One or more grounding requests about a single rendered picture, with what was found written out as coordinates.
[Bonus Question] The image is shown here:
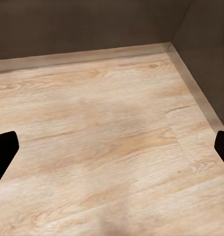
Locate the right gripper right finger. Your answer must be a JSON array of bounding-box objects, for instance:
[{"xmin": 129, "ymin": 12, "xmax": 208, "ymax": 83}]
[{"xmin": 214, "ymin": 130, "xmax": 224, "ymax": 162}]

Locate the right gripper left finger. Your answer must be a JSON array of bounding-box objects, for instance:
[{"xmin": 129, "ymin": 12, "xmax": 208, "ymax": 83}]
[{"xmin": 0, "ymin": 131, "xmax": 19, "ymax": 179}]

